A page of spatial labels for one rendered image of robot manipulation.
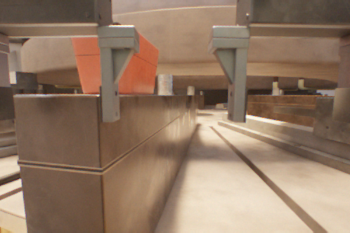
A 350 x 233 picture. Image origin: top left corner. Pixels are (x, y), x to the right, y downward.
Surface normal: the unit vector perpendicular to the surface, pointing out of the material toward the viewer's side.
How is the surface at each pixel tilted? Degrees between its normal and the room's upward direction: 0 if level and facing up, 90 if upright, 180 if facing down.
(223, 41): 90
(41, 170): 90
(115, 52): 90
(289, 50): 90
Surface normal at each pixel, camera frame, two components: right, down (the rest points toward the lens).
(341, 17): 0.00, 0.12
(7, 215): -0.32, 0.11
